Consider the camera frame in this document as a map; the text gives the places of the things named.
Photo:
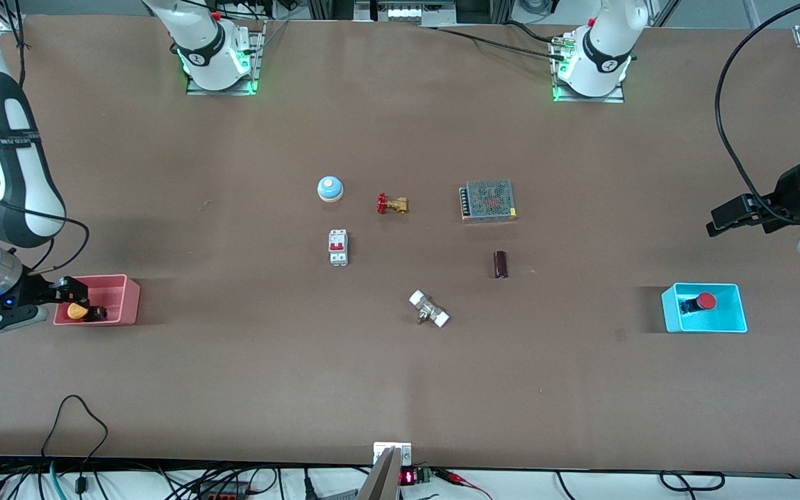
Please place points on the metal mesh power supply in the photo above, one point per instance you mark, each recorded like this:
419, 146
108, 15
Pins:
489, 201

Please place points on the white device with slots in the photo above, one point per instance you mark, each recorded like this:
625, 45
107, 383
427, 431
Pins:
403, 12

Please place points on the yellow push button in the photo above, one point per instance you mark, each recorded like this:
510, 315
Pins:
78, 312

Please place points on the pink plastic box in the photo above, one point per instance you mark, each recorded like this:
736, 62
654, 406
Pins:
119, 302

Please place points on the red push button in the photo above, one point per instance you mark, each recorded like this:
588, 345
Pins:
705, 301

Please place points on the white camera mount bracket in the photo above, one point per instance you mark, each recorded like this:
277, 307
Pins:
392, 450

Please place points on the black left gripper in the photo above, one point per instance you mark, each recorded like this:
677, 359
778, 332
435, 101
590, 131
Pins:
787, 192

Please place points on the red digit display module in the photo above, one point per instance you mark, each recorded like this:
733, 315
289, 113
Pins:
414, 476

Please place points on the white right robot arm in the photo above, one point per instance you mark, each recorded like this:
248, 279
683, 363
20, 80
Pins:
11, 160

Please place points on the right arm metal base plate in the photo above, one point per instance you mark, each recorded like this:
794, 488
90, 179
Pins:
258, 62

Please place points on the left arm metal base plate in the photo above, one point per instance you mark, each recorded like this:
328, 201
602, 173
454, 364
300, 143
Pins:
615, 97

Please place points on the white circuit breaker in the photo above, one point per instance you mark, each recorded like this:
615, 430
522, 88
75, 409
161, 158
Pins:
338, 247

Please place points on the cyan plastic box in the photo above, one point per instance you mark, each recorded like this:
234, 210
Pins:
726, 318

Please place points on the blue service bell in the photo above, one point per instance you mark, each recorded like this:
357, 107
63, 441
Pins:
330, 187

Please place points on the grey metal bar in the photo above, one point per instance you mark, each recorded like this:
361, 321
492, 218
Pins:
380, 479

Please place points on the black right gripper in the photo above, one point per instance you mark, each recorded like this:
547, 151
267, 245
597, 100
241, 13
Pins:
37, 289

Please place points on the dark red cylindrical capacitor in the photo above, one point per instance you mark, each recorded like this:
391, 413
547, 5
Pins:
501, 264

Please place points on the metal valve white caps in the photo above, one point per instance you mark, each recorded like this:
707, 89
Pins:
429, 310

